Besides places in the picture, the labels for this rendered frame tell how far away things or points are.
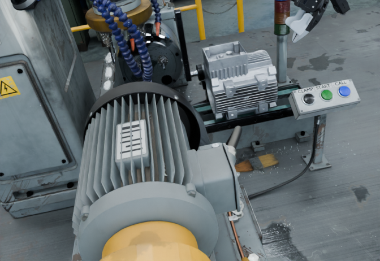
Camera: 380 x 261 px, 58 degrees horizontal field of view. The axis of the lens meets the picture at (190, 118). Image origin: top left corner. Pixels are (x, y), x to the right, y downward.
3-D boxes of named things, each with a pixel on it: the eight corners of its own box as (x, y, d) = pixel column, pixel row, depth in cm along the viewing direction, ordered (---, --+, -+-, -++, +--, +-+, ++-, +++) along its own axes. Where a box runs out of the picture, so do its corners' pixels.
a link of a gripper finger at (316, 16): (299, 26, 99) (316, -4, 95) (305, 27, 100) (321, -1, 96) (306, 31, 95) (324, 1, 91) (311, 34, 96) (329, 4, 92)
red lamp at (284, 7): (277, 14, 131) (277, 2, 128) (271, 9, 135) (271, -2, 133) (292, 11, 131) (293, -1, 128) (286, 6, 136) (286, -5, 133)
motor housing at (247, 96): (218, 130, 111) (212, 78, 100) (207, 99, 127) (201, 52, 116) (278, 117, 112) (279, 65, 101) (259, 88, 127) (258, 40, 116)
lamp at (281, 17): (277, 25, 133) (277, 14, 131) (272, 20, 138) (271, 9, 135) (292, 22, 133) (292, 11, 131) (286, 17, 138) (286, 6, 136)
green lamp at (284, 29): (277, 36, 136) (277, 25, 133) (272, 31, 141) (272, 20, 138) (292, 33, 136) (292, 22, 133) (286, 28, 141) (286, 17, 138)
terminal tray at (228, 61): (211, 83, 106) (208, 61, 101) (204, 67, 114) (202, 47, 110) (249, 75, 106) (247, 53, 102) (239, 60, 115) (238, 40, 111)
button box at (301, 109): (295, 120, 96) (300, 113, 91) (287, 98, 99) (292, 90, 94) (354, 108, 97) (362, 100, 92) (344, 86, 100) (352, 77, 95)
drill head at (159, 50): (125, 112, 128) (106, 51, 114) (125, 64, 162) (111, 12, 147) (191, 99, 129) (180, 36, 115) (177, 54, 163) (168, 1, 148)
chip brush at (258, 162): (219, 180, 110) (219, 178, 109) (215, 169, 114) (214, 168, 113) (279, 163, 112) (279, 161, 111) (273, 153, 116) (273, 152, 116)
